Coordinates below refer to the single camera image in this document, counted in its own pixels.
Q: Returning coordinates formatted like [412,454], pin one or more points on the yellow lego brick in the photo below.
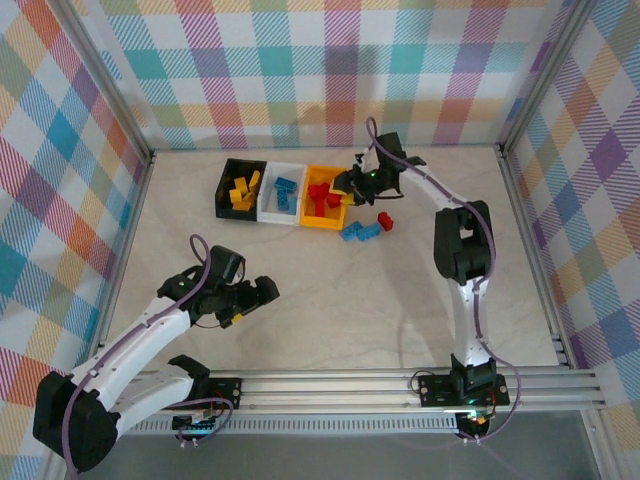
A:
[234,194]
[255,179]
[244,183]
[243,204]
[250,194]

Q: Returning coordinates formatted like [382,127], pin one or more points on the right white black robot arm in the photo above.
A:
[470,320]

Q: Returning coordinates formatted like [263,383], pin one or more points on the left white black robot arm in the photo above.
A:
[135,340]

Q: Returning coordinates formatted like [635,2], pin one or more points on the yellow plastic bin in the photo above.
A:
[320,222]

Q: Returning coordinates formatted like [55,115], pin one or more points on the white plastic bin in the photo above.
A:
[277,218]

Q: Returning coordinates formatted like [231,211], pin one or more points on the black plastic bin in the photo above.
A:
[235,214]

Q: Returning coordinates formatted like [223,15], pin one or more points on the small circuit board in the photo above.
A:
[472,419]
[197,425]

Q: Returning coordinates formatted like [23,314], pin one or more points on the aluminium side rail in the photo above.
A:
[526,225]
[123,250]

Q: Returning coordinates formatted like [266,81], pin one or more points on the aluminium corner post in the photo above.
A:
[542,75]
[106,75]

